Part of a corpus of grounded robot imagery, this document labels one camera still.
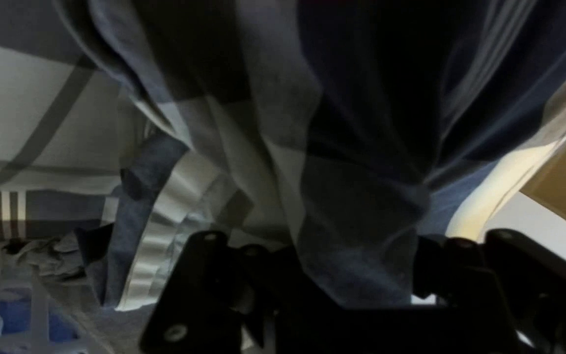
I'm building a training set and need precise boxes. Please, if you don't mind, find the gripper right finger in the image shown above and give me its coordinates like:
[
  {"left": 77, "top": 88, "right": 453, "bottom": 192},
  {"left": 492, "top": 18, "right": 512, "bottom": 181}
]
[{"left": 413, "top": 229, "right": 566, "bottom": 354}]

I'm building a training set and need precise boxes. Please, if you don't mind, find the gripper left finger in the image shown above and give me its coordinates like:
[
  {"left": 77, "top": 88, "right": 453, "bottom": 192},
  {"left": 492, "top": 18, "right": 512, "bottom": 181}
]
[{"left": 138, "top": 230, "right": 334, "bottom": 354}]

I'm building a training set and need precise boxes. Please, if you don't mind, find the blue plaid pillow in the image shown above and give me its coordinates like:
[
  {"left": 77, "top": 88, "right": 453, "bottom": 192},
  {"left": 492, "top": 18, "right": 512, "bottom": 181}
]
[{"left": 52, "top": 0, "right": 566, "bottom": 313}]

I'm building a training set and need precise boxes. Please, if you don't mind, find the white plastic laundry basket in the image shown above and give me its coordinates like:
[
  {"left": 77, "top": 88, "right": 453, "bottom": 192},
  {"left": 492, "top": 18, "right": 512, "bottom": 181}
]
[{"left": 0, "top": 240, "right": 116, "bottom": 354}]

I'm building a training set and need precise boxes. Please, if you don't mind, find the crumpled grey cloth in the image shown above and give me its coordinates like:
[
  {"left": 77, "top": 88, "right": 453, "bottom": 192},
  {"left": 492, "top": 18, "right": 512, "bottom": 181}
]
[{"left": 2, "top": 233, "right": 87, "bottom": 282}]

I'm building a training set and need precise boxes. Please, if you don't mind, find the grey plaid bed cover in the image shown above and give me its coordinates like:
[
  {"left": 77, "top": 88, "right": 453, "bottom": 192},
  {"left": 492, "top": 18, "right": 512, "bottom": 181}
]
[{"left": 0, "top": 0, "right": 139, "bottom": 242}]

